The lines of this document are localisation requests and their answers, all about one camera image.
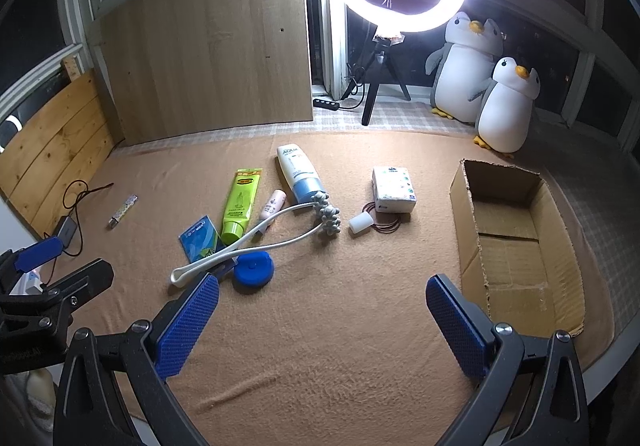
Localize thin black cable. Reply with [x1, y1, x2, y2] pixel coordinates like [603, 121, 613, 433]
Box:
[62, 180, 115, 221]

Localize small pink tube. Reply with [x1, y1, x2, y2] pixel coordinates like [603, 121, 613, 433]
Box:
[254, 189, 287, 237]

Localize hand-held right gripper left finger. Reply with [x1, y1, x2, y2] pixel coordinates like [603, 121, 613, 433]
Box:
[52, 271, 221, 446]

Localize white printed tissue pack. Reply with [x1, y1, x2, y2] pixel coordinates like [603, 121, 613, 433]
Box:
[371, 167, 418, 214]

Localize green tube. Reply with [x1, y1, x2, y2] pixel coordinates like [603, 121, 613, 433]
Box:
[220, 168, 263, 247]

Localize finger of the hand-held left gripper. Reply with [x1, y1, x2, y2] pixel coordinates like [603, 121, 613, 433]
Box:
[0, 236, 63, 297]
[30, 260, 114, 331]

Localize large light wooden board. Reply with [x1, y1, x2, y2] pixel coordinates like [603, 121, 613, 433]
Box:
[95, 0, 315, 147]

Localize cardboard box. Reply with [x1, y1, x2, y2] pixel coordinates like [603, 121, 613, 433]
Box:
[449, 158, 587, 338]

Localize small penguin plush toy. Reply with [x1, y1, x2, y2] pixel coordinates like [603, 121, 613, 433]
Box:
[472, 56, 542, 159]

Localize white bottle with blue cap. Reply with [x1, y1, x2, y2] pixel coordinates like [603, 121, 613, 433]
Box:
[276, 144, 323, 205]

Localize black adapter box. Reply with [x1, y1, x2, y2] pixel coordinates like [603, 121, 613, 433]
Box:
[52, 217, 83, 257]

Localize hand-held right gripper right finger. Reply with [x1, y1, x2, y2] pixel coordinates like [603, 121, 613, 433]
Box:
[425, 274, 591, 446]

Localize large penguin plush toy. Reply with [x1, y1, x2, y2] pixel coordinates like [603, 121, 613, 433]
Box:
[425, 12, 503, 123]

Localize white patterned lighter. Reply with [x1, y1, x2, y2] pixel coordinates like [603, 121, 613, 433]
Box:
[107, 195, 138, 229]

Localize pine plank board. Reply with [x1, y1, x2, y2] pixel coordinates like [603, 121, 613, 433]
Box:
[0, 56, 118, 237]

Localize blue round lid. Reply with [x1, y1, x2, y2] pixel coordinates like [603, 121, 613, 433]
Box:
[234, 253, 275, 293]

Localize white massage roller grey balls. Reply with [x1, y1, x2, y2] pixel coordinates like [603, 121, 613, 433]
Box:
[170, 193, 342, 287]

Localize blue printed packet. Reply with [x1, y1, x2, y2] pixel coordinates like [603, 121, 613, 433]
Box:
[178, 215, 236, 277]

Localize black cable bundle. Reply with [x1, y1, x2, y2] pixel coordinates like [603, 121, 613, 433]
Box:
[340, 66, 371, 109]

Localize small white eraser block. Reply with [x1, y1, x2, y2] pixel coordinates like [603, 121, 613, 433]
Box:
[348, 211, 375, 234]

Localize brown hair ties bundle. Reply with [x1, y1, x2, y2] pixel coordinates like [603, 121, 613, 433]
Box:
[362, 203, 401, 234]

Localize black tripod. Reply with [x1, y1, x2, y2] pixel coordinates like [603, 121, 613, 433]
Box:
[361, 33, 412, 127]

